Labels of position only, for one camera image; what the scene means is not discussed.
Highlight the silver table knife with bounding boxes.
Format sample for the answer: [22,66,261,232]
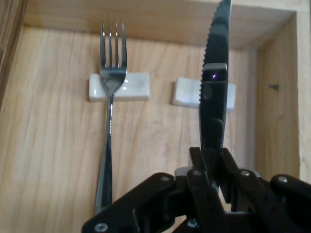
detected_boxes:
[198,0,233,195]

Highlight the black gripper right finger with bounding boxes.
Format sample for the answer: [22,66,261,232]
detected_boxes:
[220,148,311,233]

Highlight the silver fork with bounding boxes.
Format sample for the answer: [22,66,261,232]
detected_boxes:
[94,21,129,216]

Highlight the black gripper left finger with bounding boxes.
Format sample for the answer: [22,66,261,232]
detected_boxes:
[81,147,229,233]

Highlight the light wooden drawer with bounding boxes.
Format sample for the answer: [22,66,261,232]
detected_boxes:
[0,0,311,233]

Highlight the small white cutlery rest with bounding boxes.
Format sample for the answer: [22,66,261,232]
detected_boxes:
[87,72,152,103]
[171,77,237,113]

